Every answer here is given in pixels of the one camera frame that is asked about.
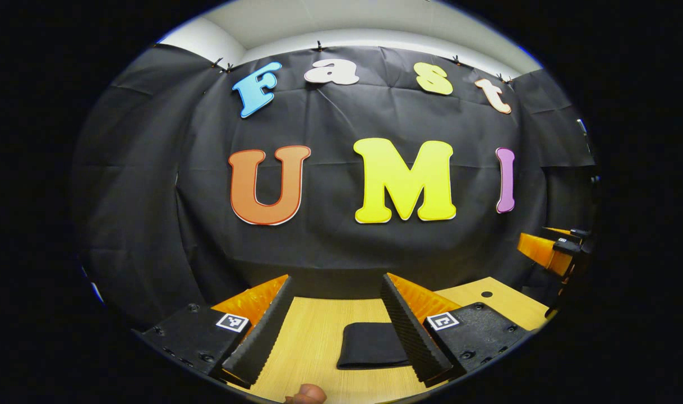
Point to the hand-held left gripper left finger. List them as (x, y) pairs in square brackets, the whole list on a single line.
[(263, 336)]

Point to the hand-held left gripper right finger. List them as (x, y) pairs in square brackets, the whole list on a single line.
[(409, 336)]

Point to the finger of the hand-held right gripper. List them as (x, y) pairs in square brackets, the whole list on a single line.
[(577, 233), (563, 247)]

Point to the dark grey jeans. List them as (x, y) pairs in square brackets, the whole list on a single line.
[(372, 345)]

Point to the black backdrop cloth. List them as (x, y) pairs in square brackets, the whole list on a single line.
[(330, 247)]

